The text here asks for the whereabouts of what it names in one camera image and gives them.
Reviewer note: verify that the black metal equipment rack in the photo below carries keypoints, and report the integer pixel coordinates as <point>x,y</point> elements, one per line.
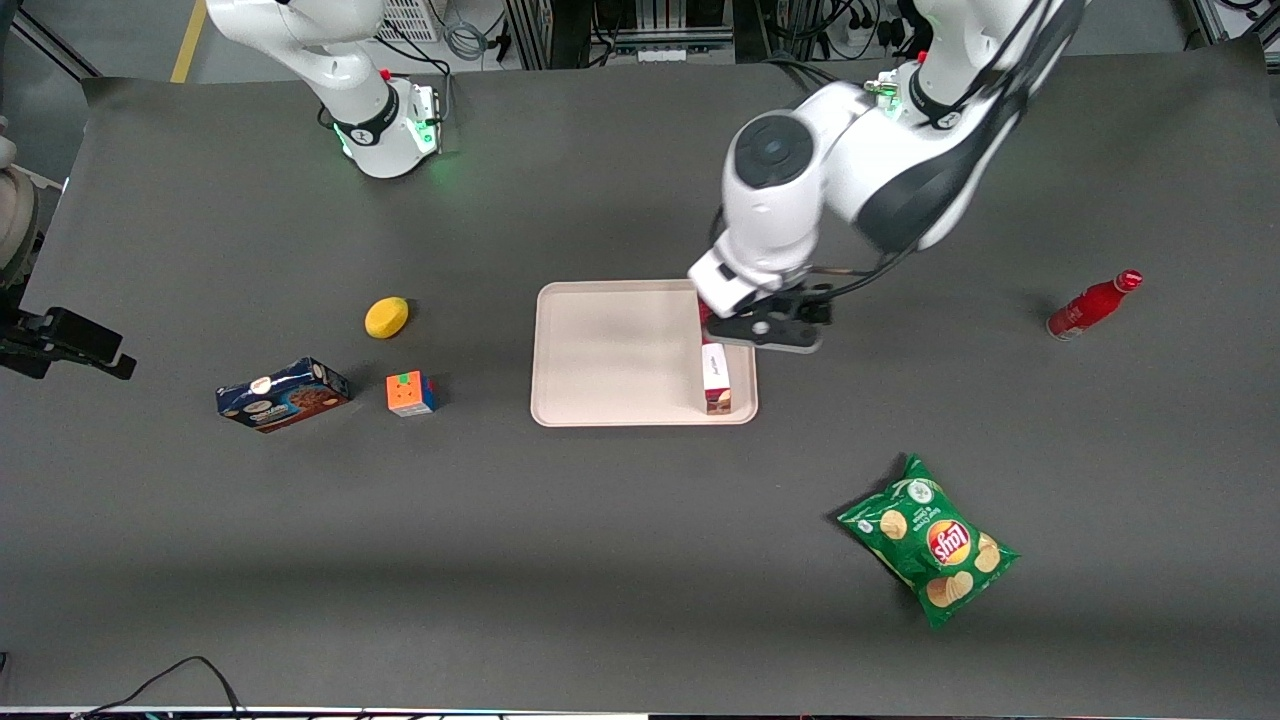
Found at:
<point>560,30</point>

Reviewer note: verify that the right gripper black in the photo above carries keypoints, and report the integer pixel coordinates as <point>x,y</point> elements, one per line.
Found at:
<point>62,338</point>

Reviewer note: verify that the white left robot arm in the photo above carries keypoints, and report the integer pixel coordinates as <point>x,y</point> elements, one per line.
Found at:
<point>780,190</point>

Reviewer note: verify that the multicoloured puzzle cube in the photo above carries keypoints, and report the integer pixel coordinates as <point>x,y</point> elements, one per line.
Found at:
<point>410,393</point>

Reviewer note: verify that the yellow floor tape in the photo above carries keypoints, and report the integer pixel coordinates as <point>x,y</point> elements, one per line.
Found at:
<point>188,40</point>

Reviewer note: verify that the red drink bottle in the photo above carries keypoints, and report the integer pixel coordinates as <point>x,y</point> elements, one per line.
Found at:
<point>1085,305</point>

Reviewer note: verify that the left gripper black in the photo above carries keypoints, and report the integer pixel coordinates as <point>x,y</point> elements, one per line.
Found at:
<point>813,311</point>

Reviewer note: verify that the white rectangular tray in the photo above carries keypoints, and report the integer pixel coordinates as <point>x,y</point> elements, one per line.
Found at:
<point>620,350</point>

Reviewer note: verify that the white perforated panel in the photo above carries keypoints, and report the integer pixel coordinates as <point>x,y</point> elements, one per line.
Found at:
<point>410,18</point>

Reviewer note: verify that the red cookie box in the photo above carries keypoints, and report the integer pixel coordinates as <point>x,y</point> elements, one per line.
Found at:
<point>716,380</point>

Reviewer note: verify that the blue cookie box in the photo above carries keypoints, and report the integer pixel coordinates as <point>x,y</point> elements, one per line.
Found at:
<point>285,398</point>

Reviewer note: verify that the aluminium frame profile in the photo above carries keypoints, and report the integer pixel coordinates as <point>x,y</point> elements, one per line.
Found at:
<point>1235,20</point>
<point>55,45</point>

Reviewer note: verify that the small white power strip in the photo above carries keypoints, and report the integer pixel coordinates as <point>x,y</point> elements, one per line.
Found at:
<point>662,54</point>

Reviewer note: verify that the white socket strip with plugs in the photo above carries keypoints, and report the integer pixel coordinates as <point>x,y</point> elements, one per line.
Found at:
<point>868,30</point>

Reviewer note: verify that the green chips bag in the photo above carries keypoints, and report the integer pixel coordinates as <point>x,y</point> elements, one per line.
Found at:
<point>930,540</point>

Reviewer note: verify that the yellow lemon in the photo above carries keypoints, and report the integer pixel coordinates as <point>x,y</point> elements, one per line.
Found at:
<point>386,318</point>

